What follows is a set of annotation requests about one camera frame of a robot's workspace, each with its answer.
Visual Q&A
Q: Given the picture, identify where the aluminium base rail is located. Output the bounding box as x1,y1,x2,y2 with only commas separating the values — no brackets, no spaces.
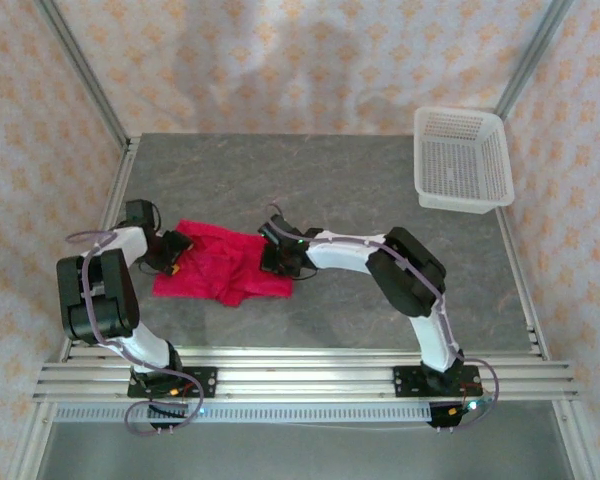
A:
32,347,579,402

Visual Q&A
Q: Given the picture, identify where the aluminium table side rail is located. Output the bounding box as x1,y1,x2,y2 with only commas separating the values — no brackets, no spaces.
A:
57,137,141,364
494,207,551,361

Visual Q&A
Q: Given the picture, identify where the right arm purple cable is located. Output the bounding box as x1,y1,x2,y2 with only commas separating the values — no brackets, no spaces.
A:
265,202,502,431

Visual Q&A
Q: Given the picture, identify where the aluminium frame post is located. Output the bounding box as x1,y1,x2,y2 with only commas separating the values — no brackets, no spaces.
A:
493,0,577,120
35,0,134,151

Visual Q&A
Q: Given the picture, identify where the patterned white orange fabric backdrop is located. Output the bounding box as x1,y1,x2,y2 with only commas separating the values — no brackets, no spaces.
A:
0,0,600,480

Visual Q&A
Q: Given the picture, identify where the aluminium frame leg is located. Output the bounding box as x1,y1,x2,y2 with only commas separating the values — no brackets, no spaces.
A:
552,399,600,480
9,399,56,480

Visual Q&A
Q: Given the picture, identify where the grey slotted cable duct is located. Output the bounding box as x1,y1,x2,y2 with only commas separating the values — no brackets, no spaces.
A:
53,403,434,424

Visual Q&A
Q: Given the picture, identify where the pink red t-shirt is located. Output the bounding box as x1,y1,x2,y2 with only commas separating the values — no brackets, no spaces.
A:
151,218,295,308

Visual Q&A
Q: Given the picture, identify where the small black electronics board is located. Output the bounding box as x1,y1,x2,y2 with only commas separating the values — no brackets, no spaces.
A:
147,399,191,432
428,399,496,431

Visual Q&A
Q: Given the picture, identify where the white perforated plastic basket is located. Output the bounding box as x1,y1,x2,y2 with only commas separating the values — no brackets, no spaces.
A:
412,105,516,215

